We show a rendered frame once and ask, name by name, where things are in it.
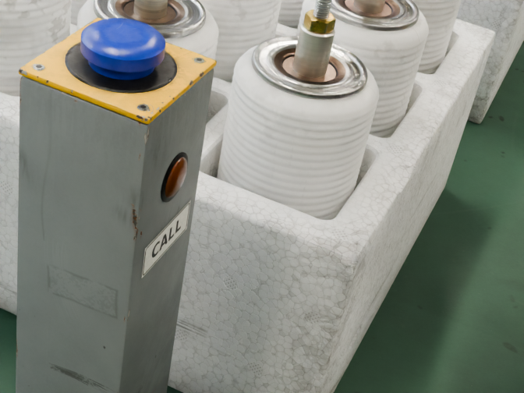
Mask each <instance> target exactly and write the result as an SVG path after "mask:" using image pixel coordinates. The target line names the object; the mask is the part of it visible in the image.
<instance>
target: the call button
mask: <svg viewBox="0 0 524 393"><path fill-rule="evenodd" d="M165 44H166V43H165V39H164V37H163V36H162V35H161V34H160V33H159V32H158V31H157V30H155V29H154V28H153V27H151V26H149V25H147V24H145V23H142V22H139V21H136V20H133V19H121V18H113V19H102V20H99V21H97V22H95V23H92V24H90V25H89V26H87V27H85V28H84V29H83V31H82V33H81V40H80V50H81V53H82V55H83V56H84V58H86V59H87V60H88V63H89V65H90V67H91V68H92V69H93V70H94V71H95V72H97V73H99V74H101V75H103V76H106V77H109V78H112V79H117V80H136V79H140V78H143V77H145V76H148V75H150V74H151V73H152V72H153V71H154V67H156V66H158V65H160V64H161V63H162V61H163V60H164V57H165Z"/></svg>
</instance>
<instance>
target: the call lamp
mask: <svg viewBox="0 0 524 393"><path fill-rule="evenodd" d="M186 173H187V162H186V159H185V158H180V159H179V160H177V162H176V163H175V165H174V166H173V168H172V170H171V172H170V174H169V176H168V180H167V183H166V187H165V195H166V197H167V198H168V199H169V198H171V197H173V196H174V195H176V194H177V192H178V191H179V190H180V189H181V187H182V184H183V183H184V180H185V177H186Z"/></svg>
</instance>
